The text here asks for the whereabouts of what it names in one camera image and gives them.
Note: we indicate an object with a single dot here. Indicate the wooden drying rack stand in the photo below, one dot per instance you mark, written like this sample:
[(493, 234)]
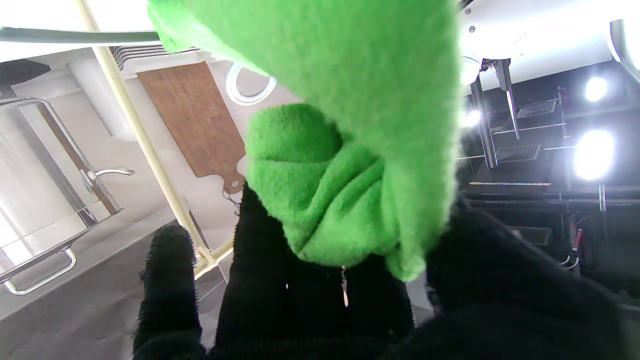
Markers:
[(145, 145)]

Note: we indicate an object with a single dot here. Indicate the green microfibre towel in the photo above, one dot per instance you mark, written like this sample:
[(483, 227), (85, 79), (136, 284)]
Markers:
[(360, 100)]

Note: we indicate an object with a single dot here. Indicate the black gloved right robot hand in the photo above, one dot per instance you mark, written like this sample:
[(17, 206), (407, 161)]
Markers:
[(300, 310)]

